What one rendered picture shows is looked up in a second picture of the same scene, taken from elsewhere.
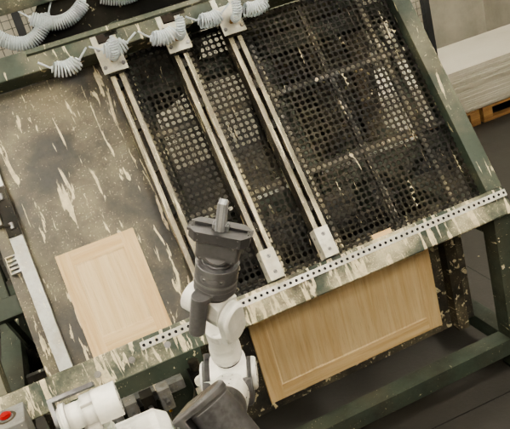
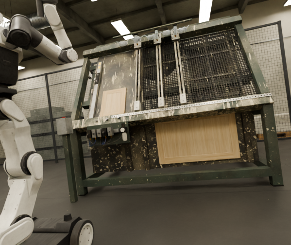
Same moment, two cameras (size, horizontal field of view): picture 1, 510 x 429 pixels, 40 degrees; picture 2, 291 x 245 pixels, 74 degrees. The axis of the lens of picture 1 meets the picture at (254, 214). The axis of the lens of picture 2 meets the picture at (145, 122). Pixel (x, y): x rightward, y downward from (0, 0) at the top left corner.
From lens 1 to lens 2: 1.69 m
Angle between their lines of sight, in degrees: 34
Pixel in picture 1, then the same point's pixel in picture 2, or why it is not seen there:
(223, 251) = not seen: outside the picture
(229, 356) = (60, 41)
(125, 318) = (112, 110)
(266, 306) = (154, 114)
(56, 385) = (86, 121)
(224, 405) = (18, 18)
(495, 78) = not seen: outside the picture
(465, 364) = (242, 171)
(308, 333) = (178, 140)
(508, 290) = (270, 142)
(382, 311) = (211, 142)
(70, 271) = (105, 95)
